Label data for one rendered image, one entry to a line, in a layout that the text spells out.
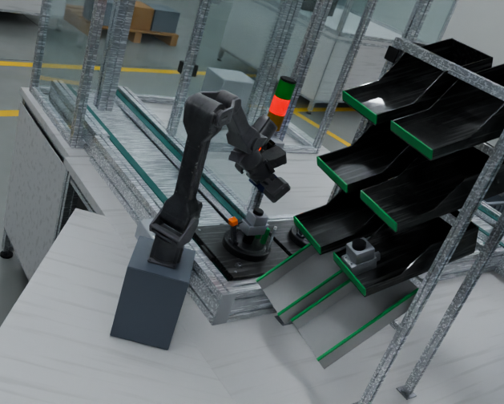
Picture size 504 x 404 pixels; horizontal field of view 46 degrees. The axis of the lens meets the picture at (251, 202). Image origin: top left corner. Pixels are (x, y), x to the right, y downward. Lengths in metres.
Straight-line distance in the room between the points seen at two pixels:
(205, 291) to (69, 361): 0.40
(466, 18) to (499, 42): 0.85
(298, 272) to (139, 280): 0.41
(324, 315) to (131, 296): 0.45
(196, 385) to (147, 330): 0.17
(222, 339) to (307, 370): 0.23
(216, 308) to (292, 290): 0.20
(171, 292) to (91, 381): 0.25
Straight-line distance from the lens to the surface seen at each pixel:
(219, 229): 1.74
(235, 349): 1.51
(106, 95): 2.48
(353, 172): 1.33
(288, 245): 1.78
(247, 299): 1.56
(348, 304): 1.42
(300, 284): 1.47
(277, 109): 1.73
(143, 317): 1.39
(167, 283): 1.32
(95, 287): 1.57
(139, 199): 1.85
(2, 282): 2.95
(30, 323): 1.44
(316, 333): 1.40
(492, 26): 12.71
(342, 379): 1.57
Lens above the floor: 1.81
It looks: 25 degrees down
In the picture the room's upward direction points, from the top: 19 degrees clockwise
